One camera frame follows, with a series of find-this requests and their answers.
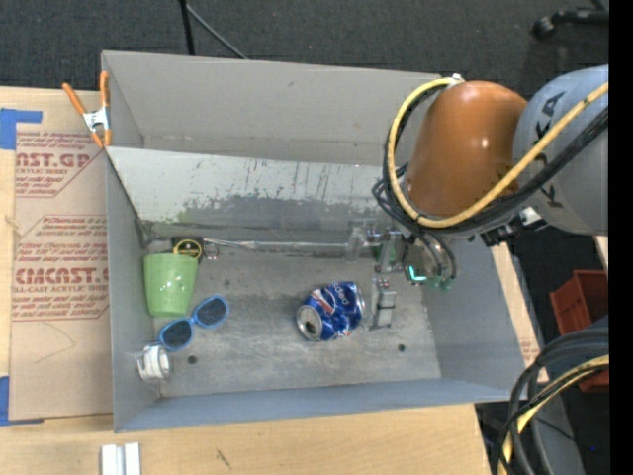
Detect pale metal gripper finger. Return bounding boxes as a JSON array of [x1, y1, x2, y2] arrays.
[[345, 219, 393, 262], [369, 277, 399, 331]]

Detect crushed blue drink can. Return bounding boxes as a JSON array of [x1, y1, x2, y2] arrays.
[[295, 280, 368, 342]]

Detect grey metal bin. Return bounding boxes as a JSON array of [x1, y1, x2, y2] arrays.
[[100, 50, 528, 433]]

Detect blue sunglasses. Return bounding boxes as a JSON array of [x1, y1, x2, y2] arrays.
[[157, 294, 230, 353]]

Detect black and yellow tape measure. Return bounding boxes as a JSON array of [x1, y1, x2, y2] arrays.
[[171, 237, 205, 262]]

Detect green plastic cup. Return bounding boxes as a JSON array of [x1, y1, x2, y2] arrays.
[[142, 251, 200, 318]]

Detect white tape roll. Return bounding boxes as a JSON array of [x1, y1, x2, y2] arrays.
[[136, 343, 173, 383]]

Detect brown cardboard board red print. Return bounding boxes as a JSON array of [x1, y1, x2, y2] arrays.
[[0, 85, 116, 426]]

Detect black cylinder on white bracket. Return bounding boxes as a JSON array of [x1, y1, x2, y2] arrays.
[[479, 206, 548, 247]]

